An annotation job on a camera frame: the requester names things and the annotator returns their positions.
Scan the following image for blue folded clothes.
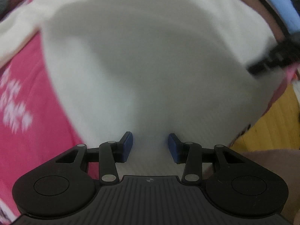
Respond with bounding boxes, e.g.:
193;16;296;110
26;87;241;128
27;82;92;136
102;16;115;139
253;0;300;34

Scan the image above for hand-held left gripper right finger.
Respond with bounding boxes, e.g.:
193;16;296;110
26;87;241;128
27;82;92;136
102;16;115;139
168;133;245;185

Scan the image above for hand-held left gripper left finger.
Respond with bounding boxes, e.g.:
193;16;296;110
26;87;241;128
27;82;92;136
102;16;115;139
56;131;133;185

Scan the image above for cream deer print sweater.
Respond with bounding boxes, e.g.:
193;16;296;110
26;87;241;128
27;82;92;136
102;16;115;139
0;0;285;181

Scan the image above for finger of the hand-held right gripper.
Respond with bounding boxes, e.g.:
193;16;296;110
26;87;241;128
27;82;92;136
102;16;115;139
247;37;300;76

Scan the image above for pink floral bed blanket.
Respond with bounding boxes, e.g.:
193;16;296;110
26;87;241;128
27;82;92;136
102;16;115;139
0;31;99;225

